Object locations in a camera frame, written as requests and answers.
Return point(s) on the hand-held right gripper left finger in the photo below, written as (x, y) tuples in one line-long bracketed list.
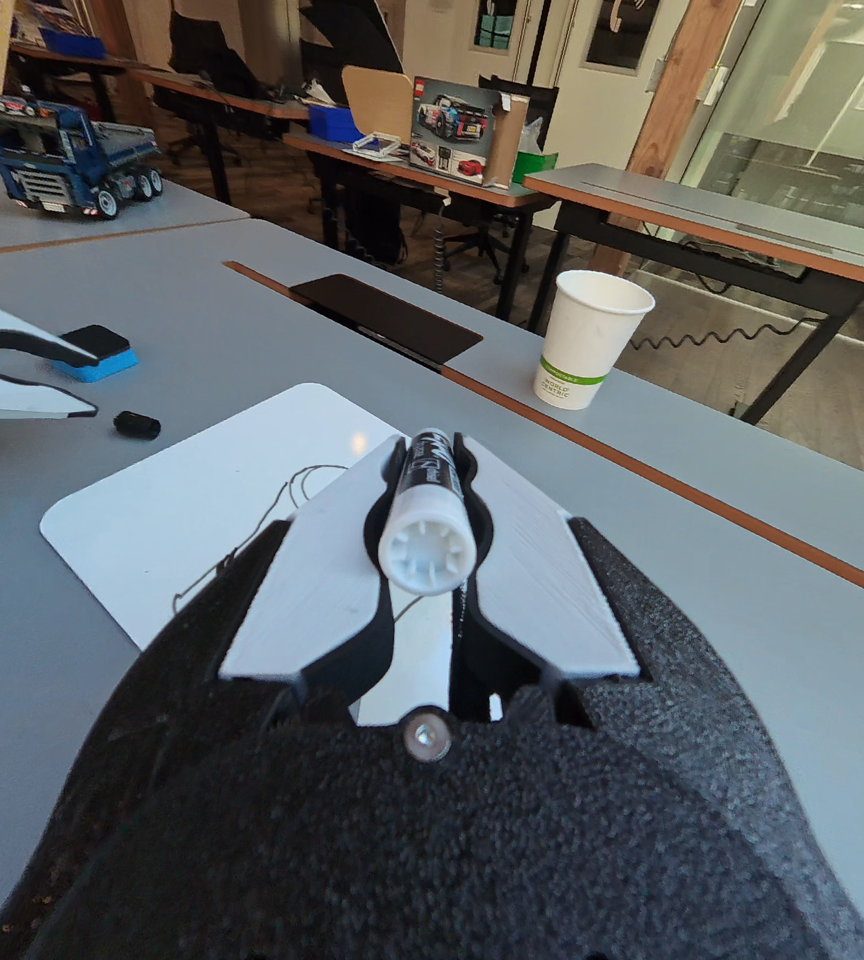
[(304, 592)]

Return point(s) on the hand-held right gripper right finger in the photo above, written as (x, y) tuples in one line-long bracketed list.
[(552, 600)]

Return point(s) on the blue black whiteboard eraser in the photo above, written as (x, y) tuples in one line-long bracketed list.
[(105, 360)]

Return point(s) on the white dry erase marker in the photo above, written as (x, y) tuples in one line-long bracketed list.
[(426, 559)]

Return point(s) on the black marker cap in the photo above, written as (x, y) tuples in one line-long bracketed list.
[(137, 425)]

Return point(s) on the white whiteboard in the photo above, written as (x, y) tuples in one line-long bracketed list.
[(199, 480)]

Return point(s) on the blue toy truck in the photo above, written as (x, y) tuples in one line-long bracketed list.
[(64, 157)]

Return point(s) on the white paper cup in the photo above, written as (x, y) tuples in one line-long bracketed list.
[(589, 337)]

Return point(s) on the blue storage bin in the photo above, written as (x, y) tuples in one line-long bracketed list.
[(71, 41), (330, 124)]

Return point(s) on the green box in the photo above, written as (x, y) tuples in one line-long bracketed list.
[(537, 169)]

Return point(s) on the tan rounded board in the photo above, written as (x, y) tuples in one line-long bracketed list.
[(375, 101)]

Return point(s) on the toy car box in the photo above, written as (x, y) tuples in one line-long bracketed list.
[(454, 127)]

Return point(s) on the wooden column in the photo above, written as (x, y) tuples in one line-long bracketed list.
[(687, 112)]

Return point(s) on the dark wall poster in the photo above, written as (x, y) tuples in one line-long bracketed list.
[(623, 45), (497, 26)]

